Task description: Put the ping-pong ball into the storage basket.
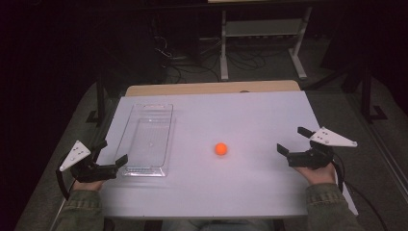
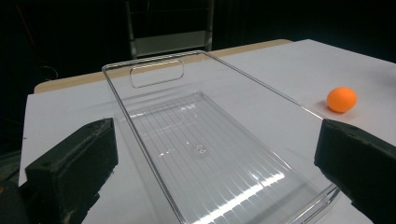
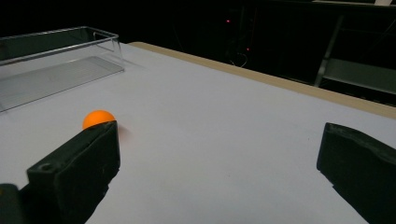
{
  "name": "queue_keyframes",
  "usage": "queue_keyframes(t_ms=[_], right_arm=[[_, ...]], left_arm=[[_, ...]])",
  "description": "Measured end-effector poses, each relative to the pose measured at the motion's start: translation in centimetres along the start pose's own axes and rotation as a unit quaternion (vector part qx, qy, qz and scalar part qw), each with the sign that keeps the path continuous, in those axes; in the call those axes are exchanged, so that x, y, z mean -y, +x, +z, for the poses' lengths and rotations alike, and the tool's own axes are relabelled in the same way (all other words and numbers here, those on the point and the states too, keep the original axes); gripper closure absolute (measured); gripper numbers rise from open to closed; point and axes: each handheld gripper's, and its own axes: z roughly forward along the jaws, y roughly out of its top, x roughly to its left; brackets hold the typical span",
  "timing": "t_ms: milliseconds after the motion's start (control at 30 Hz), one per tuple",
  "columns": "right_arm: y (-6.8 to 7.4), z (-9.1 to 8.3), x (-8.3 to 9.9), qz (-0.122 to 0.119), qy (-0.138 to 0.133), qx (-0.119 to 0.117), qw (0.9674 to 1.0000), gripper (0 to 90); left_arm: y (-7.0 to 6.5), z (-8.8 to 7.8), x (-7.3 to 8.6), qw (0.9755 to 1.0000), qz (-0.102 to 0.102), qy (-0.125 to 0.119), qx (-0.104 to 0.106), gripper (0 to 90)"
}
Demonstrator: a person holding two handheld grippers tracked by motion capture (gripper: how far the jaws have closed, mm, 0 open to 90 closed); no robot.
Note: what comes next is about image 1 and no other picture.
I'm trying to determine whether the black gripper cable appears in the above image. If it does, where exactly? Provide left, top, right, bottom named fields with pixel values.
left=55, top=157, right=71, bottom=202
left=330, top=152, right=390, bottom=231

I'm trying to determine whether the white metal desk frame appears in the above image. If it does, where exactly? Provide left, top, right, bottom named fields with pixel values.
left=218, top=6, right=314, bottom=82

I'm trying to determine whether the orange ball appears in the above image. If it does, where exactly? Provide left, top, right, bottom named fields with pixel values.
left=214, top=141, right=229, bottom=157

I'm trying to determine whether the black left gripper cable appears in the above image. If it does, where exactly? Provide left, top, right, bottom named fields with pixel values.
left=55, top=157, right=71, bottom=202

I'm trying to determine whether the clear plastic container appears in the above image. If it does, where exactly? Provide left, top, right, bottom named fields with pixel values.
left=114, top=102, right=177, bottom=178

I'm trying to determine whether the person's right hand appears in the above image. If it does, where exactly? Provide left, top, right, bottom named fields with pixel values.
left=293, top=162, right=337, bottom=186

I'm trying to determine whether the wooden table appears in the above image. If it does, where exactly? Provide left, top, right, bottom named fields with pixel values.
left=124, top=79, right=301, bottom=98

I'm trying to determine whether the black metal stand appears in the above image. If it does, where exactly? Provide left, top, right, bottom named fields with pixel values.
left=359, top=62, right=389, bottom=124
left=86, top=75, right=109, bottom=125

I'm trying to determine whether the aluminium floor rail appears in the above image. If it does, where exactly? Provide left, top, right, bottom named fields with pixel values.
left=344, top=90, right=408, bottom=204

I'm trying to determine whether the tangle of floor cables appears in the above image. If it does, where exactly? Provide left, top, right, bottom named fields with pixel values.
left=151, top=15, right=293, bottom=85

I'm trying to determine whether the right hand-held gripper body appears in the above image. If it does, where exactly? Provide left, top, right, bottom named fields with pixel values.
left=286, top=126, right=359, bottom=170

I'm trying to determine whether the person's left hand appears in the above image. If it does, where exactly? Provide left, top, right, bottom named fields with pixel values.
left=72, top=179, right=107, bottom=193

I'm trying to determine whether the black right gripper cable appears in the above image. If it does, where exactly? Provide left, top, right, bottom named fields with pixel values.
left=330, top=152, right=390, bottom=231

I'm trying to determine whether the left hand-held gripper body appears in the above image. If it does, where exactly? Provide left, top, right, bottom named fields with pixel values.
left=59, top=140, right=118, bottom=184

